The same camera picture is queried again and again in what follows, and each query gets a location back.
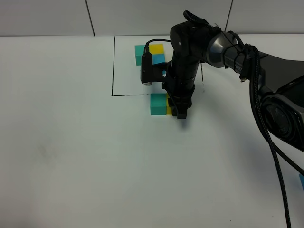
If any green template cube block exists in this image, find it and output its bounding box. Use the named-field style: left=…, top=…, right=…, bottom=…
left=134, top=45, right=145, bottom=66

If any yellow template cube block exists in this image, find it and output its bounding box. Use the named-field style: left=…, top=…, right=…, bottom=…
left=149, top=44, right=164, bottom=55

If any black braided cable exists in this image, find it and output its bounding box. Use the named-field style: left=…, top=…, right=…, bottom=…
left=247, top=46, right=304, bottom=228

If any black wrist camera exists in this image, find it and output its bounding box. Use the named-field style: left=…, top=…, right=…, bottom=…
left=141, top=52, right=153, bottom=86

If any blue template cube block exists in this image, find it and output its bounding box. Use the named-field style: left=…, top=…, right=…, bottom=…
left=152, top=54, right=166, bottom=65

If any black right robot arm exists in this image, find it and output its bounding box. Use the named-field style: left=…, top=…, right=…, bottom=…
left=165, top=11, right=304, bottom=150

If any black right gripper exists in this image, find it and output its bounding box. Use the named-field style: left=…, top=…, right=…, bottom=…
left=152, top=59, right=197, bottom=119

